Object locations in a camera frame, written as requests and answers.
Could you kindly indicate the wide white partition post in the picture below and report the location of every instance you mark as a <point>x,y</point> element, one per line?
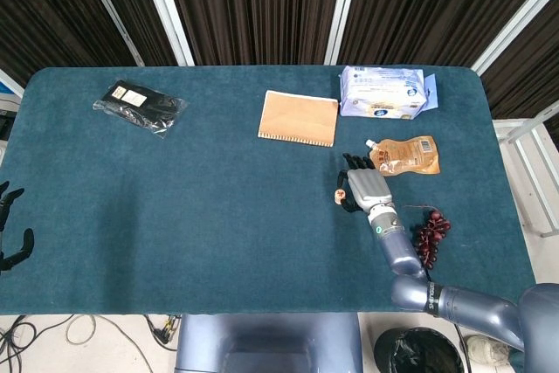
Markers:
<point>515,29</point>
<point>342,10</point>
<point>167,10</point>

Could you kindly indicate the blue and white board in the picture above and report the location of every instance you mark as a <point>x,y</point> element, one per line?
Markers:
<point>6,87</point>

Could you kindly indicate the white metal rack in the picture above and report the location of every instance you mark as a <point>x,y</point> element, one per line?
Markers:
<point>504,126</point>

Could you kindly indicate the black trash bin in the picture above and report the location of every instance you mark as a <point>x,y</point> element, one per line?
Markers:
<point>410,355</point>

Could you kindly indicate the dark red grape bunch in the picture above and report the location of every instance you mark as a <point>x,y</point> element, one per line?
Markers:
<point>436,226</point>

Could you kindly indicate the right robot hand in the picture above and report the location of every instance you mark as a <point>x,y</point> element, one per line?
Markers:
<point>370,189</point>

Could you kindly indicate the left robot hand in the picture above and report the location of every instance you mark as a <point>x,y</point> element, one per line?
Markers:
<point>28,243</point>

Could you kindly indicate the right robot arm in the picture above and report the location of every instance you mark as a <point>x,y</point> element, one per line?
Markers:
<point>399,250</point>

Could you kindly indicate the spiral-bound paper notebook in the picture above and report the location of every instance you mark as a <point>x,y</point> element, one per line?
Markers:
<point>299,117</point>

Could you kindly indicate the brown spout pouch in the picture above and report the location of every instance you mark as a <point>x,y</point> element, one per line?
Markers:
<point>410,154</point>

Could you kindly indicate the white tissue pack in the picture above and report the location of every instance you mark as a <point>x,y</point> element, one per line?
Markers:
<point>380,93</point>

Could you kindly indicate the dark brown pleated curtain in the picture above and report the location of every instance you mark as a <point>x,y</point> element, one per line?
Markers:
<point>262,6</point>

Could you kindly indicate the thin white partition post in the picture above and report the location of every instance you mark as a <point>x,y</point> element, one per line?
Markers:
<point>110,10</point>

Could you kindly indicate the blue-grey robot torso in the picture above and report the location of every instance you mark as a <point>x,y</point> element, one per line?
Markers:
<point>271,338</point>

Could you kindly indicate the black garment in clear bag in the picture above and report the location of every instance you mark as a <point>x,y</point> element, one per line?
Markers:
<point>140,104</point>

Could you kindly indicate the black device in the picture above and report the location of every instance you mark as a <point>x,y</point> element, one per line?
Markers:
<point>4,126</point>

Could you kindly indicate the blue felt table cover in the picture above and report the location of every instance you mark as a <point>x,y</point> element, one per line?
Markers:
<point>174,216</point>

